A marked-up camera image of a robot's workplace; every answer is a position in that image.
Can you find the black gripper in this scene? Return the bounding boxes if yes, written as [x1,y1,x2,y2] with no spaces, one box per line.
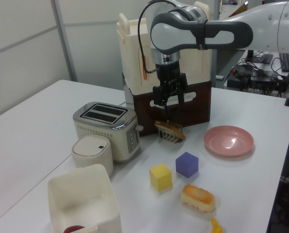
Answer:
[152,62,189,115]

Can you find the red apple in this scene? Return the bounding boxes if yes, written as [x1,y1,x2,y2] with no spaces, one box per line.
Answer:
[63,225,87,233]

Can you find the white square plastic container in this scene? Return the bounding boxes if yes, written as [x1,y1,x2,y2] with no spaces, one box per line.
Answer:
[47,164,122,233]

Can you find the brown base box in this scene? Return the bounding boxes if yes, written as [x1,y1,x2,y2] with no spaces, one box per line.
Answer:
[122,72,212,136]

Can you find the cream toy cabinet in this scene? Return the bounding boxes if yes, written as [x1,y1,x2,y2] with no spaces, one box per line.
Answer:
[116,1,214,94]

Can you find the brown bread slice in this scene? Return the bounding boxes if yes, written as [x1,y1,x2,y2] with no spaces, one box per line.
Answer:
[154,120,186,141]

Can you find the black electronics box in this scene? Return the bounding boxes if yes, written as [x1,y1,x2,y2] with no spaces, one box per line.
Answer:
[226,65,253,91]

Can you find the purple cube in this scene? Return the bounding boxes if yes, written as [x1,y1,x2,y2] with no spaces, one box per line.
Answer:
[175,151,199,180]

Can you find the pink plate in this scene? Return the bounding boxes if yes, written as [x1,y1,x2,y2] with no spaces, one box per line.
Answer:
[203,125,255,158]

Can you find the cream and silver toaster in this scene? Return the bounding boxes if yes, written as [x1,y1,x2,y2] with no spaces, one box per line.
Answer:
[73,101,143,164]

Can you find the yellow cube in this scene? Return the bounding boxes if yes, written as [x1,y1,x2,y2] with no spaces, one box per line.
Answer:
[149,163,173,192]

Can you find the black monitor stand base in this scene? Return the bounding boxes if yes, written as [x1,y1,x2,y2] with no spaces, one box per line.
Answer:
[245,50,273,65]

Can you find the wooden shelf unit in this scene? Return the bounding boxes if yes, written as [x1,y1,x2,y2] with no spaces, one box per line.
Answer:
[217,0,248,21]

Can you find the small white lidded bin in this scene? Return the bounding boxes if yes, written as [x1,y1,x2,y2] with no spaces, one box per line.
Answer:
[71,135,114,177]

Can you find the golden oblong bun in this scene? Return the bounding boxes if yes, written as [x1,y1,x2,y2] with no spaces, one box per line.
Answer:
[180,184,217,213]

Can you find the yellow banana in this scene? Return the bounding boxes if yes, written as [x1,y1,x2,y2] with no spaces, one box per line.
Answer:
[210,217,223,233]

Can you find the grey cable strap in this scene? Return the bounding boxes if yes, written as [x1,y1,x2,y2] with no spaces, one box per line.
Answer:
[196,19,208,51]

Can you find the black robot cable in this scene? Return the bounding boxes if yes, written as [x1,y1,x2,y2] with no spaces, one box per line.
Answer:
[137,0,174,73]

